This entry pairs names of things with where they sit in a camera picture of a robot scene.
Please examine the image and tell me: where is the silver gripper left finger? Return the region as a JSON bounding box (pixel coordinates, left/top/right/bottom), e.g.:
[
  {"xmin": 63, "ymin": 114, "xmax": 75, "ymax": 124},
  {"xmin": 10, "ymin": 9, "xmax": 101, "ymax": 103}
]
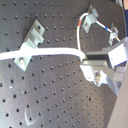
[{"xmin": 80, "ymin": 60, "xmax": 126, "ymax": 95}]

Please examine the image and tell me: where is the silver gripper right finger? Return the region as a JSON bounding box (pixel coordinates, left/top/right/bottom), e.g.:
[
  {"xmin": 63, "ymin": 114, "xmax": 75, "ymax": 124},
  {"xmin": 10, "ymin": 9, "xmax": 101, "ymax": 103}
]
[{"xmin": 86, "ymin": 37, "xmax": 128, "ymax": 69}]

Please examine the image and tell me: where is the white cable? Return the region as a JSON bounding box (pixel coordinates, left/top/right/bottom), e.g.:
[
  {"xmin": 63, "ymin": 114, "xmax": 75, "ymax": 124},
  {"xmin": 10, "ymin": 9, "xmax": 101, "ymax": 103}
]
[{"xmin": 0, "ymin": 12, "xmax": 122, "ymax": 62}]

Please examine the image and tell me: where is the small right metal clip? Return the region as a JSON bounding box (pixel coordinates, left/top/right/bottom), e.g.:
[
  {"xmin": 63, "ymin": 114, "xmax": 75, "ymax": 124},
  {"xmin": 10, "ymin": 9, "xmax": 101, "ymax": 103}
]
[{"xmin": 109, "ymin": 24, "xmax": 118, "ymax": 46}]

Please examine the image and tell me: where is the middle metal cable clip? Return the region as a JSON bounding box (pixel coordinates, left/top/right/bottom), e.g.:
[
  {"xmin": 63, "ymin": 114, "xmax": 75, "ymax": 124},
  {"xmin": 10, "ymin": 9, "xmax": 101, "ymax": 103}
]
[{"xmin": 82, "ymin": 5, "xmax": 98, "ymax": 33}]

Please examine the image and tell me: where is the large metal cable clip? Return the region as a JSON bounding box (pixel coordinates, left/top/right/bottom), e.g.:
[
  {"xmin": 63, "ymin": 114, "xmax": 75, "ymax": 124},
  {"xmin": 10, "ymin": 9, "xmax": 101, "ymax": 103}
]
[{"xmin": 14, "ymin": 20, "xmax": 45, "ymax": 71}]

